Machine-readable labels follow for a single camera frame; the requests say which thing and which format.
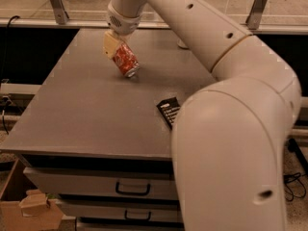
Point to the grey drawer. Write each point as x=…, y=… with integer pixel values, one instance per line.
x=103, y=183
x=121, y=210

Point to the right metal bracket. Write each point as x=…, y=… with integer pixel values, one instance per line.
x=255, y=15

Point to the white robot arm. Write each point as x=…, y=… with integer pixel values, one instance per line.
x=227, y=140

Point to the cardboard box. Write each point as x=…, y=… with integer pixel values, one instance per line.
x=24, y=207

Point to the left metal bracket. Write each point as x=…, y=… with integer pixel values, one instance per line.
x=60, y=14

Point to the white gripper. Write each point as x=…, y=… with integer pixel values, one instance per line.
x=123, y=23

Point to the top grey drawer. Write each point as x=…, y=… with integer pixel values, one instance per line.
x=103, y=183

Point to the black snack bar wrapper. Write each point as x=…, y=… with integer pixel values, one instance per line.
x=169, y=109

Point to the white green soda can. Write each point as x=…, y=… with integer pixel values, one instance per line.
x=181, y=44

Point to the metal bracket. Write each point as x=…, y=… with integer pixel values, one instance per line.
x=60, y=14
x=255, y=15

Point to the grey drawer cabinet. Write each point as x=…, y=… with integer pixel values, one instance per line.
x=88, y=116

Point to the black pole at right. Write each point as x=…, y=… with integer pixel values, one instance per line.
x=293, y=147

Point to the red coke can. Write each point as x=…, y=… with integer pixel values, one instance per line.
x=126, y=60

